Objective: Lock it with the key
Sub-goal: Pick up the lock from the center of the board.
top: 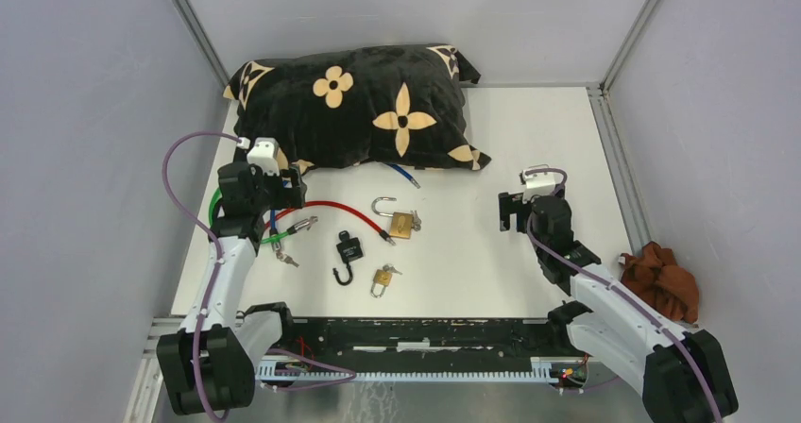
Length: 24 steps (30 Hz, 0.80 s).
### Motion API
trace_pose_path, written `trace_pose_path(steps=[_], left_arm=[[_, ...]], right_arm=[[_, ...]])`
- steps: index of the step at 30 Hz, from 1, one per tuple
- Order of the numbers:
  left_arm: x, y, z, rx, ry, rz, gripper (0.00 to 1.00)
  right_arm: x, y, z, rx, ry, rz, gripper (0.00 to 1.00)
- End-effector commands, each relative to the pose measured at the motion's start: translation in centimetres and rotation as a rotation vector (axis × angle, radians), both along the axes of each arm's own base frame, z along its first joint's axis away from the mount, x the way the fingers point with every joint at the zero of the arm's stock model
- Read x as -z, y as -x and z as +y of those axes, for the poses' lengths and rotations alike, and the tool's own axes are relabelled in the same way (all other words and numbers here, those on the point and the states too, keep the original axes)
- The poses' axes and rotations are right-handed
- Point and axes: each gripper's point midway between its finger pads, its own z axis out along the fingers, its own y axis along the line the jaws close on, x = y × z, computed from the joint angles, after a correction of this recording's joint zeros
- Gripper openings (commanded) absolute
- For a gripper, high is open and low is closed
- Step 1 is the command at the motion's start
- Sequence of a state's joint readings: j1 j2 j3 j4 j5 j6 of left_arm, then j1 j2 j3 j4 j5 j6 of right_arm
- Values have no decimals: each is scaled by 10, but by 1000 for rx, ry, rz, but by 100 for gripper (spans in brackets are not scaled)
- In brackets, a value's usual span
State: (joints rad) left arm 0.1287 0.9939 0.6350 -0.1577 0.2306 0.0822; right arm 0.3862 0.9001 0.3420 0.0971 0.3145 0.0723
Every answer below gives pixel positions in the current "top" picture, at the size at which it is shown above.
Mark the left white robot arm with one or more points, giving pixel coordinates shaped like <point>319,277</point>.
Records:
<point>208,366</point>

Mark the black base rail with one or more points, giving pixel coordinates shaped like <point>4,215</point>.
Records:
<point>324,351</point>

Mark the blue cable lock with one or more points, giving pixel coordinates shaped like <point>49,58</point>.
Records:
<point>395,167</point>

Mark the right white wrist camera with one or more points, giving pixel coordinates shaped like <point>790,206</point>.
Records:
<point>538,181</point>

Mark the black padlock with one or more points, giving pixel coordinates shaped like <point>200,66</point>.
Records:
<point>349,250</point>

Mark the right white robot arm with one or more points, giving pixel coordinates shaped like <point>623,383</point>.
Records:
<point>681,376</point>

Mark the small brass padlock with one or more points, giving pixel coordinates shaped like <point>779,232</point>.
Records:
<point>382,279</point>

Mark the green cable lock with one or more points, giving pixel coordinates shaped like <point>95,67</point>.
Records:
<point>274,236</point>

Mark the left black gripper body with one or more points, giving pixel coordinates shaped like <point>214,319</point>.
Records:
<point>267,188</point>

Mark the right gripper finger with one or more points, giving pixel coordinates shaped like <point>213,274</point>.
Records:
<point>505,209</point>
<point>522,210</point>

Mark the silver keys on table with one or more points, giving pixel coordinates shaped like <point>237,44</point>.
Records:
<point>283,257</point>

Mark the red cable lock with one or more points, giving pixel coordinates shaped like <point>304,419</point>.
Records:
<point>345,208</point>

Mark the brown cloth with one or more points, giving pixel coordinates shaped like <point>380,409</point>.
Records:
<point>657,279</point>

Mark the black floral pillow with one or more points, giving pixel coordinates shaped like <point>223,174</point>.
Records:
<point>398,104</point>

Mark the large brass padlock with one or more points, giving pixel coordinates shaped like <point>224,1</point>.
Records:
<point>402,223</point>

